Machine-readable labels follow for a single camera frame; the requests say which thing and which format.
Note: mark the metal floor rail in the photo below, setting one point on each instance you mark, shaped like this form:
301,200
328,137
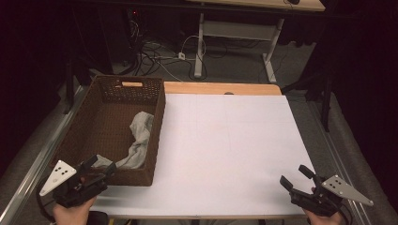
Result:
338,162
34,168

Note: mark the white power adapter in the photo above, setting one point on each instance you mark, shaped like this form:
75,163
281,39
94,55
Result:
181,56

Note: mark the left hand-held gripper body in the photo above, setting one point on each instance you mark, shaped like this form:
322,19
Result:
78,190

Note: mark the grey garment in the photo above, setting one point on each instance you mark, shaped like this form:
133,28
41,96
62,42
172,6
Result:
140,137

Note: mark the person's right hand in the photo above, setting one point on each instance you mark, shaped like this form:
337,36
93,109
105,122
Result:
324,219

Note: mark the white metal desk frame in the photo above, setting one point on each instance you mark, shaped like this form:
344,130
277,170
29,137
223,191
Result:
237,31

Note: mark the person's left hand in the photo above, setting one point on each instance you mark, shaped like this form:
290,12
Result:
70,216

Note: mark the white table cover sheet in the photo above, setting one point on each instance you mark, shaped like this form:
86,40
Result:
234,140

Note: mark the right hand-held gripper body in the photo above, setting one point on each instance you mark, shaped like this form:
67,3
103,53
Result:
322,201

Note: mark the black stand base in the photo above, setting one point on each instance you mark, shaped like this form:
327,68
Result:
97,218

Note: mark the beige desk top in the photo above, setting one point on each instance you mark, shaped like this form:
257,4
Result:
259,4

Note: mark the black metal stand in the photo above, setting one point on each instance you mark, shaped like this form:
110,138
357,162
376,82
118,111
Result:
327,93
69,90

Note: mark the brown woven basket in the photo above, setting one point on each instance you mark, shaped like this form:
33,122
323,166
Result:
103,125

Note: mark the black computer mouse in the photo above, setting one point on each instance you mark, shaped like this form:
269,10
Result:
293,1

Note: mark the black computer tower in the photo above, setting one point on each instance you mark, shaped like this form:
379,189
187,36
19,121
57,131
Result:
119,37

